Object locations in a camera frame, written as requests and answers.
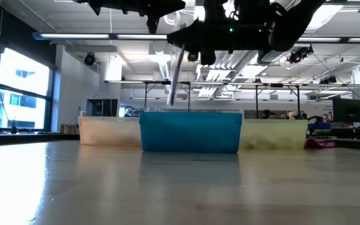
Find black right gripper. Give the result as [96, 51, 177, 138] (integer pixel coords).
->
[167, 0, 274, 53]

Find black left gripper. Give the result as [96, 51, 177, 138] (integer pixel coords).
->
[117, 0, 186, 18]

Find purple toothbrush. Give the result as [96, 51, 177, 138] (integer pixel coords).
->
[166, 43, 186, 106]

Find small teal plastic bin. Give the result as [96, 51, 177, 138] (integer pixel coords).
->
[138, 111, 243, 154]

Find white ceiling light panel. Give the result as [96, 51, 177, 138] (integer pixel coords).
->
[193, 4, 240, 23]

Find black ceiling-hung device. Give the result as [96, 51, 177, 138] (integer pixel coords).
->
[287, 44, 314, 64]

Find orange plastic bin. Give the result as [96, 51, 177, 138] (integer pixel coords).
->
[78, 116, 142, 147]

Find yellow plastic bin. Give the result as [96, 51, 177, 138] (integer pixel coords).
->
[239, 119, 308, 150]

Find brown wooden blocks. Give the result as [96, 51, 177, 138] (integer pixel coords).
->
[60, 124, 79, 134]

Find blue storage box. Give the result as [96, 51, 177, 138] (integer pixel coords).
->
[309, 122, 331, 131]

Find magenta cloth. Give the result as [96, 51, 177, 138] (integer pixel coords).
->
[304, 139, 336, 149]

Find black computer monitor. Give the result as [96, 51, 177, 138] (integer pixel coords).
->
[332, 97, 360, 124]

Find white coiled ceiling cable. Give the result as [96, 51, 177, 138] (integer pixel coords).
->
[163, 11, 182, 26]

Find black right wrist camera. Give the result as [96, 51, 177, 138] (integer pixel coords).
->
[200, 49, 218, 66]

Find silver ventilation duct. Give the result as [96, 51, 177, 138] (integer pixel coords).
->
[148, 42, 172, 81]

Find black metal gantry frame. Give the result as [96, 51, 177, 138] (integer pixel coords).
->
[142, 80, 301, 120]

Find black round wall device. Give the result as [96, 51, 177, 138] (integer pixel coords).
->
[83, 52, 96, 66]

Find large window dark frame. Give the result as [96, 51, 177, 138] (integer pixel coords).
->
[0, 46, 56, 132]

